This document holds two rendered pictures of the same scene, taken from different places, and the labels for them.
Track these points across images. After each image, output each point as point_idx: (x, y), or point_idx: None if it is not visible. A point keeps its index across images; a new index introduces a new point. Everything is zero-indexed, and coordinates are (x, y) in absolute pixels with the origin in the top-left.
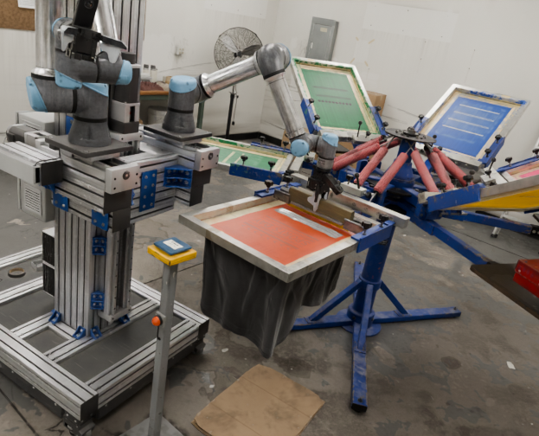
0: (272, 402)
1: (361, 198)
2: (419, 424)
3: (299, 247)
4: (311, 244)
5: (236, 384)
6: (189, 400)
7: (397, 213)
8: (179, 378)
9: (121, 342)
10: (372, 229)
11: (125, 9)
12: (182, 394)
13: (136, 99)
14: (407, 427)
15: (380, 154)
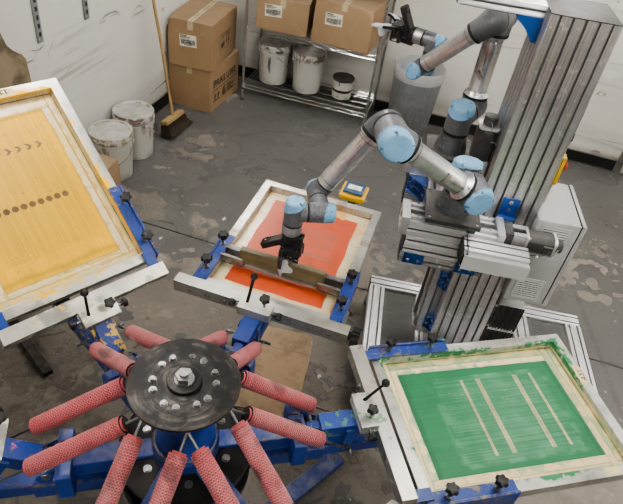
0: (260, 375)
1: (239, 300)
2: (112, 416)
3: (274, 223)
4: (267, 232)
5: (299, 381)
6: (326, 355)
7: (189, 282)
8: (349, 372)
9: (400, 331)
10: (215, 257)
11: (517, 82)
12: (334, 358)
13: (470, 152)
14: (126, 406)
15: (234, 353)
